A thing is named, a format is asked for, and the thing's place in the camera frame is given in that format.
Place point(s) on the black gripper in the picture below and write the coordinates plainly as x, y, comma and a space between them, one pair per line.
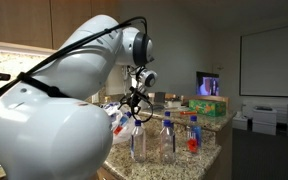
135, 98

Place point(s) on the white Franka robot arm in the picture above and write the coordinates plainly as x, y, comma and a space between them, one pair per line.
50, 133

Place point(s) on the clear water bottle blue cap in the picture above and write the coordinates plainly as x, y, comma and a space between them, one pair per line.
110, 106

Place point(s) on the dark wrapped item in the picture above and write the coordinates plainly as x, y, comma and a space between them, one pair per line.
158, 107

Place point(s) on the white food container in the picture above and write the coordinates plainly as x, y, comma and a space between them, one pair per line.
174, 104

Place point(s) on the orange marker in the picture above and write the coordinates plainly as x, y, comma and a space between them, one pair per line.
188, 113

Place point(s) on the green tissue box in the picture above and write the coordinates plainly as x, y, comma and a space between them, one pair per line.
207, 108

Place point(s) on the flat screen television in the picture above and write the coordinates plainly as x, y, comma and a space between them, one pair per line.
207, 85

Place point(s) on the small white box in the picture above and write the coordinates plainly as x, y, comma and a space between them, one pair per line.
240, 122

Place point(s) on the white printer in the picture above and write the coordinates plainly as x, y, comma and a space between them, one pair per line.
264, 120

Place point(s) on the white projector screen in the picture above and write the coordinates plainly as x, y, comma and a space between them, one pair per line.
274, 60

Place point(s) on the white wall phone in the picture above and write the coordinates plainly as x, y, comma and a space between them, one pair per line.
126, 73

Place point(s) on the white wall outlet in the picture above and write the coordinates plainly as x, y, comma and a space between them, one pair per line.
95, 99

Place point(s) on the wooden wall cabinet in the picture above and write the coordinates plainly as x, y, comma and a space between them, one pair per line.
24, 20

